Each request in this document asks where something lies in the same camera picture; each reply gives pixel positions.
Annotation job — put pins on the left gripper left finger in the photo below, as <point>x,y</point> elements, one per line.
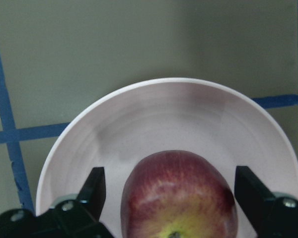
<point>70,218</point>

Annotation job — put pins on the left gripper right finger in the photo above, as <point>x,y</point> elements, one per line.
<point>272,215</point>

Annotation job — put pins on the red apple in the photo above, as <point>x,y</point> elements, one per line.
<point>177,194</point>

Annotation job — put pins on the pink plate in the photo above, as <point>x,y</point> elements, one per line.
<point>218,123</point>

